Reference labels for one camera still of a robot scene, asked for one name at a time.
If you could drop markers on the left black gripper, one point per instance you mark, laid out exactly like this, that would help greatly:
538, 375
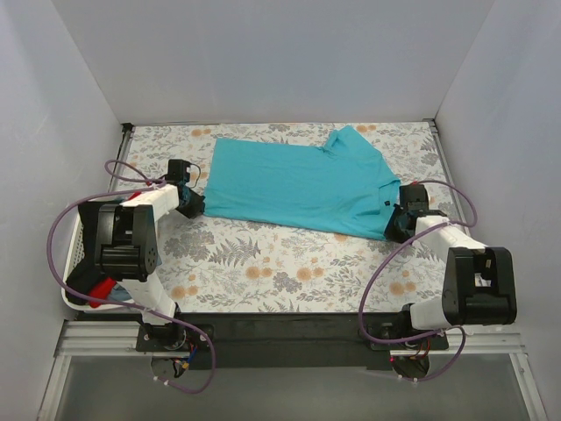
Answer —
193, 204

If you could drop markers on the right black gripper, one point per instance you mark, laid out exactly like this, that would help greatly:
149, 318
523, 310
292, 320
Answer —
398, 225

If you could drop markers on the turquoise t shirt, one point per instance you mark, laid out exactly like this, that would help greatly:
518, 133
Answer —
344, 186

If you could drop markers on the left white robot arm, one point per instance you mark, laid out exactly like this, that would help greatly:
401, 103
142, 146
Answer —
120, 243

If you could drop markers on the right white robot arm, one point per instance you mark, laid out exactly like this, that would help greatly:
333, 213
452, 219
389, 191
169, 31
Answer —
479, 282

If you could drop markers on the floral table mat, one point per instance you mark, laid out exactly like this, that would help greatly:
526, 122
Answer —
224, 265

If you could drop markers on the grey blue t shirt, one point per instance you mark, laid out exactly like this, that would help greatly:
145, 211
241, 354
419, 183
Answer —
119, 295

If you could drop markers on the white laundry basket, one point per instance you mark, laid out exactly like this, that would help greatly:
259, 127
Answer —
76, 263

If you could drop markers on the red t shirt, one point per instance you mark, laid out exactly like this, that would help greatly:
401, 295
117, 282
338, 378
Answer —
100, 292

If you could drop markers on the black t shirt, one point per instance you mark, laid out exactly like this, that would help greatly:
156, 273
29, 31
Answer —
87, 254

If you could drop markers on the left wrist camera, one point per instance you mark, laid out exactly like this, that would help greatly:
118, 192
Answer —
178, 172

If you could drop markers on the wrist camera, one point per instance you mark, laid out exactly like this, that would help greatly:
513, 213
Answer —
414, 197
178, 172

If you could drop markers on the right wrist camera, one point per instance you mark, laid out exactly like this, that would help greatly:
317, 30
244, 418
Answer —
414, 197

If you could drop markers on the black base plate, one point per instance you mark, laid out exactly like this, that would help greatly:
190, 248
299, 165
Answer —
264, 340

